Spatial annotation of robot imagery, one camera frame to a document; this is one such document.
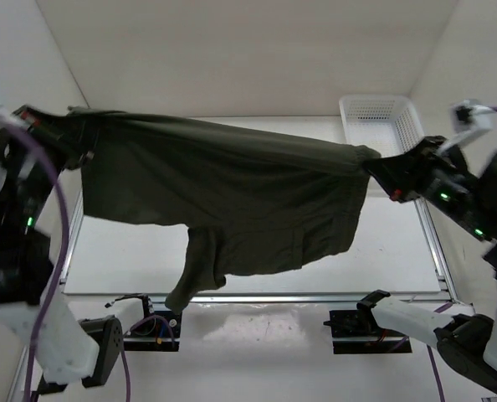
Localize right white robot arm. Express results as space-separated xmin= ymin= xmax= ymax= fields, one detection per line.
xmin=356 ymin=137 xmax=497 ymax=394

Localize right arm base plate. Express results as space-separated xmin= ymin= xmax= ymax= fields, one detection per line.
xmin=323 ymin=310 xmax=412 ymax=355

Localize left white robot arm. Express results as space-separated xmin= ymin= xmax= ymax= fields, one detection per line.
xmin=0 ymin=106 xmax=122 ymax=398

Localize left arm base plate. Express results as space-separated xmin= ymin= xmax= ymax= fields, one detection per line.
xmin=124 ymin=307 xmax=182 ymax=353

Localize olive green shorts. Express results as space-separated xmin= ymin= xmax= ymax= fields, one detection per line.
xmin=71 ymin=108 xmax=379 ymax=312

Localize aluminium rail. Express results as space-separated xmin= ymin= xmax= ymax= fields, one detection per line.
xmin=414 ymin=200 xmax=459 ymax=302
xmin=7 ymin=192 xmax=84 ymax=402
xmin=147 ymin=292 xmax=375 ymax=306

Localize white perforated plastic basket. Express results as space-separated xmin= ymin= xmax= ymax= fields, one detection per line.
xmin=339 ymin=95 xmax=423 ymax=157

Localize right aluminium rail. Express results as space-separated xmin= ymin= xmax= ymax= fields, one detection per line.
xmin=414 ymin=200 xmax=459 ymax=302

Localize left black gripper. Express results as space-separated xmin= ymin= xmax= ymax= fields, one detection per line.
xmin=0 ymin=100 xmax=103 ymax=219

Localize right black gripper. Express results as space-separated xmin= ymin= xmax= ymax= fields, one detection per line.
xmin=363 ymin=133 xmax=497 ymax=240

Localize front aluminium rail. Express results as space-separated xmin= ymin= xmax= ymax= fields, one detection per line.
xmin=147 ymin=292 xmax=375 ymax=306

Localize left aluminium rail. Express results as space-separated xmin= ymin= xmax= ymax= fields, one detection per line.
xmin=7 ymin=192 xmax=84 ymax=402

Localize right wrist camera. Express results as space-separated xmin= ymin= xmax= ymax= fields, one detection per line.
xmin=436 ymin=99 xmax=495 ymax=157

